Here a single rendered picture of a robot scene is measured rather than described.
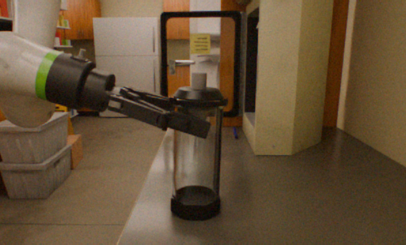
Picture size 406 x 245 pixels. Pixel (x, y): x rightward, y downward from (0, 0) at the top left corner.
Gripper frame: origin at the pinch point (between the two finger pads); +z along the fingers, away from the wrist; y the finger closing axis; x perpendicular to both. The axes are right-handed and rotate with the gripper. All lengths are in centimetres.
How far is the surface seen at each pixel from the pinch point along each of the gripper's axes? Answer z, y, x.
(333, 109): 57, 69, -7
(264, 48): 14.3, 32.7, -18.2
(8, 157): -126, 191, 119
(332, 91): 54, 69, -13
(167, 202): 0.0, 2.7, 19.2
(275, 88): 21.4, 32.5, -8.7
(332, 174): 39.0, 17.2, 6.7
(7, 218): -104, 160, 152
